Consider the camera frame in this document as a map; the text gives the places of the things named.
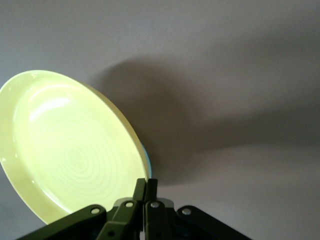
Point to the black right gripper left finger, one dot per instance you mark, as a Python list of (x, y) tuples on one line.
[(117, 222)]

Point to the yellow round plate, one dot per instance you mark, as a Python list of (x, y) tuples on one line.
[(67, 145)]

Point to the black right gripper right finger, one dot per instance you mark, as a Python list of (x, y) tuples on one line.
[(160, 222)]

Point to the pale green round plate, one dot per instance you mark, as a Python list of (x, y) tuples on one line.
[(148, 162)]

